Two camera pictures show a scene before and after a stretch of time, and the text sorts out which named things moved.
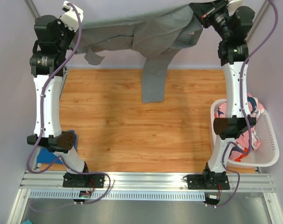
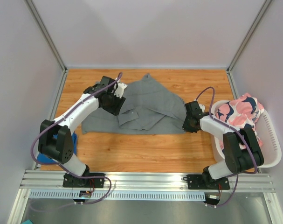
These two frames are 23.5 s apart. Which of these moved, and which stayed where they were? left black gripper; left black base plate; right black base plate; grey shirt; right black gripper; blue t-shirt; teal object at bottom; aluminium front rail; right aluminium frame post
Moved: right black gripper; left black gripper; grey shirt
Stayed: aluminium front rail; left black base plate; blue t-shirt; right black base plate; right aluminium frame post; teal object at bottom
